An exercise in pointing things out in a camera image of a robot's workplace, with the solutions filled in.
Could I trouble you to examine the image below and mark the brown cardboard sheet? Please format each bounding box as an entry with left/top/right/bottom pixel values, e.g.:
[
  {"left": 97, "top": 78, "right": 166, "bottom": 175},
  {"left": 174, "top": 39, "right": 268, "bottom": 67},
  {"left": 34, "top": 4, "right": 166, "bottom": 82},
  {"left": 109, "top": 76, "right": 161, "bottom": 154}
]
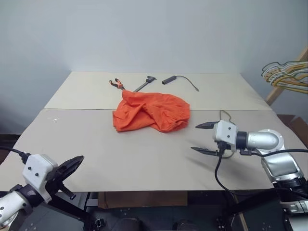
[{"left": 98, "top": 191, "right": 189, "bottom": 209}]

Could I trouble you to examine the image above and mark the black USB hub with cable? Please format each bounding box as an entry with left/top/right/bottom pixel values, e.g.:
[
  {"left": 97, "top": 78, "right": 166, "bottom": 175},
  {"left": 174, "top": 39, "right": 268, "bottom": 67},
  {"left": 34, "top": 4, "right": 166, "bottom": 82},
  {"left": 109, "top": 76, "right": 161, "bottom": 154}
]
[{"left": 162, "top": 75, "right": 199, "bottom": 92}]

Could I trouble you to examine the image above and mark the wooden hanger rack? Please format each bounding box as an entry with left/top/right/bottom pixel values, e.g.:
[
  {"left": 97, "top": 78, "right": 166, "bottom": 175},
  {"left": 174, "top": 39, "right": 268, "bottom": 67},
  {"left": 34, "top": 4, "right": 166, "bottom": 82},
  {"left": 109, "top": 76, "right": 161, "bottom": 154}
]
[{"left": 265, "top": 46, "right": 308, "bottom": 107}]

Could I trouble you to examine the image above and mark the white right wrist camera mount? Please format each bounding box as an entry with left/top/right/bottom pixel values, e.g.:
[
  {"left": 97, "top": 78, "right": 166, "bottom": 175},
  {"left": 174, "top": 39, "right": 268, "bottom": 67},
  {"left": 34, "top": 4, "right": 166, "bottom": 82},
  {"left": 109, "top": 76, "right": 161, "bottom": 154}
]
[{"left": 211, "top": 119, "right": 239, "bottom": 153}]

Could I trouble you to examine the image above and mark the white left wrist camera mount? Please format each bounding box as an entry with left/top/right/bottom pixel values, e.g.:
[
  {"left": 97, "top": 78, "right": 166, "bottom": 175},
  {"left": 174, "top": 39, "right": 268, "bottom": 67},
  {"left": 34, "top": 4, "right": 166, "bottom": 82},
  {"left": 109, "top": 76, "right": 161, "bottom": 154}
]
[{"left": 22, "top": 154, "right": 59, "bottom": 204}]

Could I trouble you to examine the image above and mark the black table frame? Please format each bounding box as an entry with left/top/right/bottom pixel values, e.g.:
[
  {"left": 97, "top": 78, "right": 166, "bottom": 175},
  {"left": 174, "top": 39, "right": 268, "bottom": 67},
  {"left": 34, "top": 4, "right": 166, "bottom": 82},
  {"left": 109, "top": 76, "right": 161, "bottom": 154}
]
[{"left": 48, "top": 191, "right": 289, "bottom": 231}]

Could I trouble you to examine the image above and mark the orange cloth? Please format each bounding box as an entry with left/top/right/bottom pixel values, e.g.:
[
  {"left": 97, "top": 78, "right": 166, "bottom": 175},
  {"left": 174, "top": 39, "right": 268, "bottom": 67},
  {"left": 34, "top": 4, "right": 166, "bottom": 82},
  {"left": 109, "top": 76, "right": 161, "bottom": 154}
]
[{"left": 112, "top": 90, "right": 191, "bottom": 133}]

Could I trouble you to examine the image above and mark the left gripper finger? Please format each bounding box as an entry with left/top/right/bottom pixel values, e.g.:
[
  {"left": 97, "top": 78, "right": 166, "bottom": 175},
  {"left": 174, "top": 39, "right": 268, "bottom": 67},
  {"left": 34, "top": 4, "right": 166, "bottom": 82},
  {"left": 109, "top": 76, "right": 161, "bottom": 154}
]
[
  {"left": 58, "top": 160, "right": 83, "bottom": 181},
  {"left": 63, "top": 155, "right": 85, "bottom": 168}
]

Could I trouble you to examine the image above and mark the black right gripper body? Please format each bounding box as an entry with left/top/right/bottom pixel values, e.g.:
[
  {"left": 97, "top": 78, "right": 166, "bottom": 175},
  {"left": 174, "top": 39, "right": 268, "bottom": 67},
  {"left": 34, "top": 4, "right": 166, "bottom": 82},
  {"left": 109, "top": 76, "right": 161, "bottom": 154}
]
[{"left": 212, "top": 121, "right": 237, "bottom": 157}]

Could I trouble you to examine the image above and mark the orange black reacher grabber tool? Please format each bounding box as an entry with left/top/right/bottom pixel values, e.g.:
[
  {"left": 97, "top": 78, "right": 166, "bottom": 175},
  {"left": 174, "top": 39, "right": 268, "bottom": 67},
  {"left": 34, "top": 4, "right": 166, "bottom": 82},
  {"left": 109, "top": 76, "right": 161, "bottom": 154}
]
[{"left": 107, "top": 76, "right": 157, "bottom": 93}]

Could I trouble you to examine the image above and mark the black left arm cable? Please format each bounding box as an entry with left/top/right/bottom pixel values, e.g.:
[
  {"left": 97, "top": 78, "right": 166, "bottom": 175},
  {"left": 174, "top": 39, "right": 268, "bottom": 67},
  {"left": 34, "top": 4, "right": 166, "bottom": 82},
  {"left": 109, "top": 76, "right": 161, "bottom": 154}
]
[{"left": 0, "top": 146, "right": 32, "bottom": 165}]

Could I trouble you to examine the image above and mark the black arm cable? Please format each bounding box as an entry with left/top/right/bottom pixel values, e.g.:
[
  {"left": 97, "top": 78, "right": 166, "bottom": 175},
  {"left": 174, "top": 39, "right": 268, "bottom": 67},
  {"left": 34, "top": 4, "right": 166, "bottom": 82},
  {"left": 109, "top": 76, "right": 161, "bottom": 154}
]
[
  {"left": 214, "top": 143, "right": 308, "bottom": 200},
  {"left": 0, "top": 146, "right": 32, "bottom": 165}
]

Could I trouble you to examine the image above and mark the black flat panel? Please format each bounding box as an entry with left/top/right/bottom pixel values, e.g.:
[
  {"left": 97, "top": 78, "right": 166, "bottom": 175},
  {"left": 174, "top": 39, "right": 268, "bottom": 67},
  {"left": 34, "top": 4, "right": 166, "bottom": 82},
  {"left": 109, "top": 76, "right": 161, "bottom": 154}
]
[{"left": 23, "top": 204, "right": 85, "bottom": 231}]

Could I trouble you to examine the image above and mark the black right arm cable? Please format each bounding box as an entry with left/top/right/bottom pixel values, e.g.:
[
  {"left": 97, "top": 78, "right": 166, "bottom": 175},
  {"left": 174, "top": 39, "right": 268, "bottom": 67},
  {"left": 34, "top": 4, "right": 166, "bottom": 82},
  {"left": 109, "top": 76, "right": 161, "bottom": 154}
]
[{"left": 214, "top": 143, "right": 308, "bottom": 200}]

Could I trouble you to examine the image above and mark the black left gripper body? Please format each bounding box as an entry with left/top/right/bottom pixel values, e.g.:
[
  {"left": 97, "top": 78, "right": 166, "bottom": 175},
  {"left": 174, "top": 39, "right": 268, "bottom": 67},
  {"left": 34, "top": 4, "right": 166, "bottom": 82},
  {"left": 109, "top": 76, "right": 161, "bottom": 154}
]
[{"left": 42, "top": 165, "right": 76, "bottom": 201}]

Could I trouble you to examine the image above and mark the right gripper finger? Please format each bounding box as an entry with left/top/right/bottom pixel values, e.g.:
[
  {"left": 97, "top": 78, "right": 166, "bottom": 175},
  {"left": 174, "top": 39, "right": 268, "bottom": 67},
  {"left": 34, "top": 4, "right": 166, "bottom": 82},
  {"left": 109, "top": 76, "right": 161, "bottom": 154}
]
[
  {"left": 191, "top": 146, "right": 219, "bottom": 157},
  {"left": 195, "top": 121, "right": 218, "bottom": 132}
]

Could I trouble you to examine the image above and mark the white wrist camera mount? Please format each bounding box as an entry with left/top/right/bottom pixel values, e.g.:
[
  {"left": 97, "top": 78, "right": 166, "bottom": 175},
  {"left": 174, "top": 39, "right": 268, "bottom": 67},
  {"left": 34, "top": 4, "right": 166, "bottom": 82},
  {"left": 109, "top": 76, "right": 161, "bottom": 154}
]
[
  {"left": 22, "top": 154, "right": 59, "bottom": 204},
  {"left": 211, "top": 119, "right": 239, "bottom": 153}
]

